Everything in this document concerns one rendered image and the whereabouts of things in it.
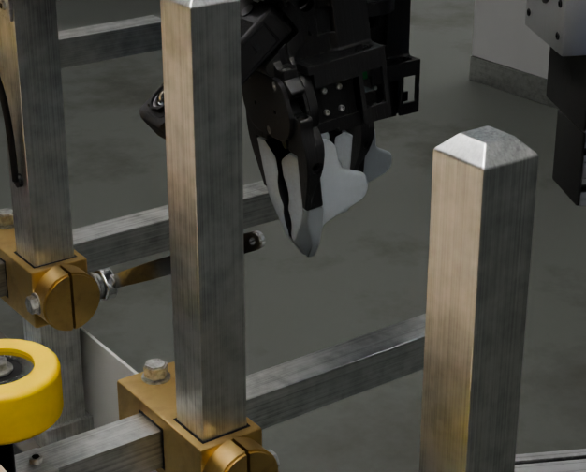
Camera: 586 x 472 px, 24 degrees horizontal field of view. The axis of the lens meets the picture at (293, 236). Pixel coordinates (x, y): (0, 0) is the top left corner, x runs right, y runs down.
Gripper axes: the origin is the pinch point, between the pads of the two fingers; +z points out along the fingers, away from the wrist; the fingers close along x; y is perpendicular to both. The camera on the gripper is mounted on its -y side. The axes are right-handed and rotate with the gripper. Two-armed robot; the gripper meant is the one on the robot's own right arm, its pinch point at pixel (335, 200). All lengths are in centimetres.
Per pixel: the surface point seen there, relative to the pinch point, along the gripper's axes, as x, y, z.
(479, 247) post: -56, -34, -25
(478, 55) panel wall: 212, 219, 74
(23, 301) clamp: -4.7, -35.0, -1.2
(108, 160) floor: 218, 88, 82
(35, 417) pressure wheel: -29, -45, -6
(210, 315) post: -30.7, -33.5, -10.4
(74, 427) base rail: -6.2, -32.1, 10.9
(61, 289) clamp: -8.4, -33.4, -3.3
